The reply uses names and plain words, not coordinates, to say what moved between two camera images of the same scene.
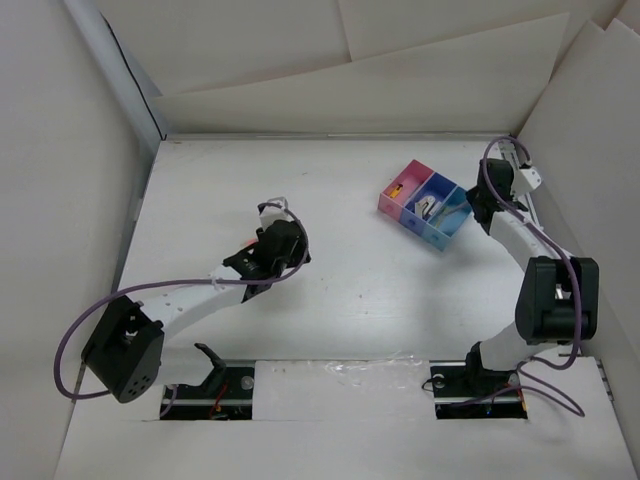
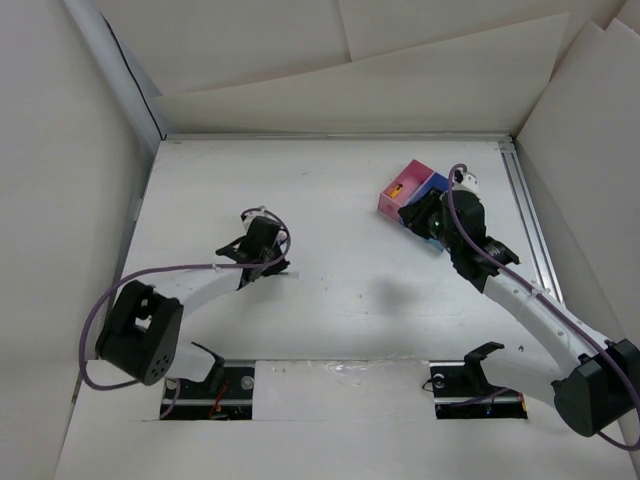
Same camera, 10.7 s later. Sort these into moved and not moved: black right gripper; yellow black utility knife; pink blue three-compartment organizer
Moved: black right gripper
Not moved: pink blue three-compartment organizer; yellow black utility knife
